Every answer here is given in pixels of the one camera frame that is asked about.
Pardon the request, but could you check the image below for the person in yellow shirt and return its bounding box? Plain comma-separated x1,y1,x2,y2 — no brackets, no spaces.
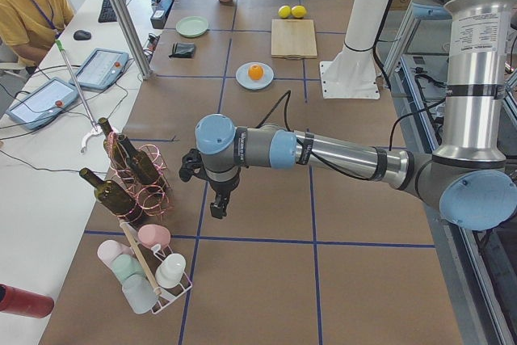
1,0,74,68

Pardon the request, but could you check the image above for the dark wine bottle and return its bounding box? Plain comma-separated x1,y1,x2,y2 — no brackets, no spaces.
98,117,130,179
117,134,166,193
79,167,147,229

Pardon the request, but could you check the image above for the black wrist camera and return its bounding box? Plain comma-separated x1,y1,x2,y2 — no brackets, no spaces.
179,149,208,183

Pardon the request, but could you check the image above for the red thermos bottle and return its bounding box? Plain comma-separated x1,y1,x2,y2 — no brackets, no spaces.
1,284,54,318

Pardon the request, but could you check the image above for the wooden cutting board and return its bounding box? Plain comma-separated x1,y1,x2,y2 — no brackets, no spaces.
271,19,317,59

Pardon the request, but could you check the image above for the reacher grabber stick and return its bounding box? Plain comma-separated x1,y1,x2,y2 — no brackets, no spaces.
55,40,125,154

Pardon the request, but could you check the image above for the dark folded cloth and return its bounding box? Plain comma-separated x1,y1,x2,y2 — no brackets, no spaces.
169,42,196,58

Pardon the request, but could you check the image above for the pale pink cup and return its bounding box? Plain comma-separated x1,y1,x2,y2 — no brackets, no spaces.
97,240,134,269

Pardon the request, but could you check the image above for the green plate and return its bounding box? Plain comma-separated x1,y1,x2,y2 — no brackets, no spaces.
175,16,209,38

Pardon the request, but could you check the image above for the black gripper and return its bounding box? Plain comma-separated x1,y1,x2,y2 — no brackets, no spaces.
209,175,240,218

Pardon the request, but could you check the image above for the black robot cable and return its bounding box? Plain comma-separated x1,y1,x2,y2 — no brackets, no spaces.
256,90,447,181

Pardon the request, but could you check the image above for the black computer box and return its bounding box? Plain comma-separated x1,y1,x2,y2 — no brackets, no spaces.
150,0,173,29

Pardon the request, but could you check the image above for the light blue plate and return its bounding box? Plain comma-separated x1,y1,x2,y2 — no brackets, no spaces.
235,62,274,90

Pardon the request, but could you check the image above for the copper wire bottle rack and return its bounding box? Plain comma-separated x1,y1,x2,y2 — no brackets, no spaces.
104,131,171,221

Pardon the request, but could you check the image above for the black keyboard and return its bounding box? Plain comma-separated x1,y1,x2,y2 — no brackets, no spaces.
98,0,126,23

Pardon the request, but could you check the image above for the mint green cup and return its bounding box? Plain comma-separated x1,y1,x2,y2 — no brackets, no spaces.
110,254,145,284

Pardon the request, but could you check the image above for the white wire cup rack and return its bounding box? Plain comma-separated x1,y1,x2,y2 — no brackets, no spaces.
120,222,192,314

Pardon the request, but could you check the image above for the blue teach pendant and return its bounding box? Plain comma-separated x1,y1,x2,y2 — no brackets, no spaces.
6,78,78,130
75,48,129,91

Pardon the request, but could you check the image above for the black computer mouse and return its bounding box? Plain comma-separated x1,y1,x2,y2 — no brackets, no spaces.
73,30,92,41

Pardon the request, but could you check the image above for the blue teach pendant far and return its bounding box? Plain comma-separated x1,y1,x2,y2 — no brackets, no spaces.
75,48,129,91

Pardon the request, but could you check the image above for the blue teach pendant near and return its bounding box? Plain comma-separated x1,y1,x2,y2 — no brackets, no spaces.
6,78,78,130

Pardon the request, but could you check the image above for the orange fruit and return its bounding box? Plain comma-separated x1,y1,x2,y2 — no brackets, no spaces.
248,64,265,81

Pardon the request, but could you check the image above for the yellow lemon left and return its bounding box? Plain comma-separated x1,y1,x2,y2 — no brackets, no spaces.
277,5,292,19

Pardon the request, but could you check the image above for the aluminium frame post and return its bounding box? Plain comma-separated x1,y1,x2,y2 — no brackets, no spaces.
111,0,152,80

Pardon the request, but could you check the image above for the grey cup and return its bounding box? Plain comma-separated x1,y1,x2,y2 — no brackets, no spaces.
122,274,158,314

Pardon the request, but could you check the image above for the yellow lemon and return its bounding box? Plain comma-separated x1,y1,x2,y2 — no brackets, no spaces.
291,5,307,19
277,5,292,19

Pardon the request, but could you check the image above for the white cup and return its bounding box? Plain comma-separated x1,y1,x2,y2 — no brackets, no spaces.
155,253,186,288

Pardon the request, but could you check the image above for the yellow lemon right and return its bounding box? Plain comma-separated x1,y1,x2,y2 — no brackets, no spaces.
291,5,307,19

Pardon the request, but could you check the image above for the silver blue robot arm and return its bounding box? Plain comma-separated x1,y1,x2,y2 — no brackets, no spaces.
195,0,516,230

